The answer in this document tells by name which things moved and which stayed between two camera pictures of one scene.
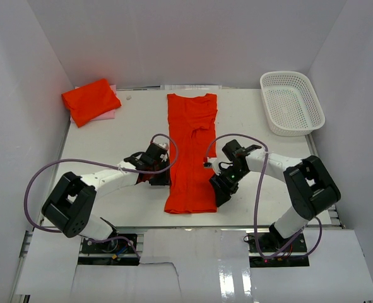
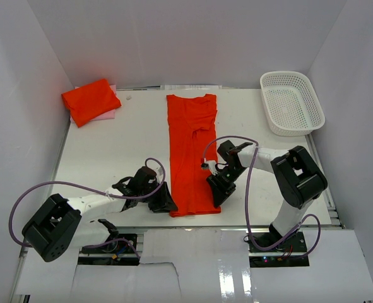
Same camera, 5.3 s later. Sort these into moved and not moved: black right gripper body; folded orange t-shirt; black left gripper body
Moved: black left gripper body
Not moved: black right gripper body; folded orange t-shirt
